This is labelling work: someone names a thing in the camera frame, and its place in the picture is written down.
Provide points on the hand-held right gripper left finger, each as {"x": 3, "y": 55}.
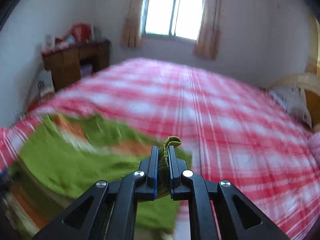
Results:
{"x": 154, "y": 170}

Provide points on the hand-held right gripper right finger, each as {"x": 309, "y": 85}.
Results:
{"x": 172, "y": 170}

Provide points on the green garment with orange stripes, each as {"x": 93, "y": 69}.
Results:
{"x": 62, "y": 160}

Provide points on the bed with red plaid sheet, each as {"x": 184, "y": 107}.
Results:
{"x": 225, "y": 120}

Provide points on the wooden desk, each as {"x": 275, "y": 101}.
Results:
{"x": 67, "y": 65}

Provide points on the white printed pillow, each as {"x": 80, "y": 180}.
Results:
{"x": 290, "y": 100}

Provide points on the beige curtain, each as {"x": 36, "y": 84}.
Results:
{"x": 208, "y": 35}
{"x": 131, "y": 25}

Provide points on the white bag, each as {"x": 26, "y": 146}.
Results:
{"x": 43, "y": 82}

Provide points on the red bag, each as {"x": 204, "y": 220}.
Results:
{"x": 80, "y": 32}

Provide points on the window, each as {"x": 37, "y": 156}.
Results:
{"x": 175, "y": 10}

